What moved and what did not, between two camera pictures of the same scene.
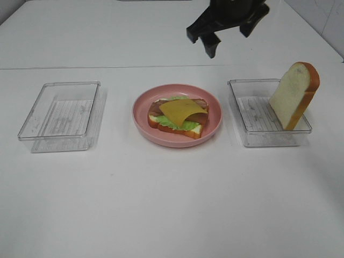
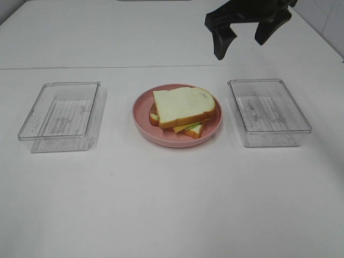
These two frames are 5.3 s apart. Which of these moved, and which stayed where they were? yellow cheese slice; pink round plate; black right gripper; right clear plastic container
Moved: black right gripper; yellow cheese slice
Stayed: pink round plate; right clear plastic container
